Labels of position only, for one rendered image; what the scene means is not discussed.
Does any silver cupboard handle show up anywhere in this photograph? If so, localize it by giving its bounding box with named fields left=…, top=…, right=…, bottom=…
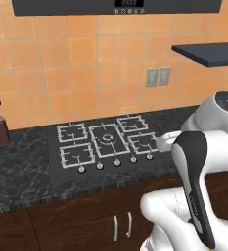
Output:
left=113, top=214, right=119, bottom=243
left=125, top=211, right=133, bottom=239

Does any dark wall shelf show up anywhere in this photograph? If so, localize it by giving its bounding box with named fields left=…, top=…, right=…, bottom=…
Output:
left=171, top=41, right=228, bottom=68

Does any dark brown glass bottle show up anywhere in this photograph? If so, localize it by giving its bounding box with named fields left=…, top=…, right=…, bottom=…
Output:
left=0, top=103, right=12, bottom=147

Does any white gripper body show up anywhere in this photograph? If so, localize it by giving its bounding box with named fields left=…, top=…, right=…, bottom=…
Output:
left=156, top=129, right=183, bottom=154

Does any dark wood cupboard door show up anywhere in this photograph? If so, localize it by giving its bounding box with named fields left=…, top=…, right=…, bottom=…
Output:
left=205, top=170, right=228, bottom=225
left=0, top=209, right=41, bottom=251
left=26, top=188, right=124, bottom=251
left=119, top=181, right=185, bottom=251

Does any grey wall socket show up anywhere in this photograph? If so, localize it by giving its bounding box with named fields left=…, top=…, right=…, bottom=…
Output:
left=145, top=67, right=160, bottom=88
left=159, top=66, right=172, bottom=87

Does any dark grey range hood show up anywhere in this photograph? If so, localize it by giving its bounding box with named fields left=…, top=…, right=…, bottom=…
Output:
left=11, top=0, right=224, bottom=17

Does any black gas hob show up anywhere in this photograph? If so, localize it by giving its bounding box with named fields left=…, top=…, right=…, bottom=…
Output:
left=46, top=114, right=172, bottom=186

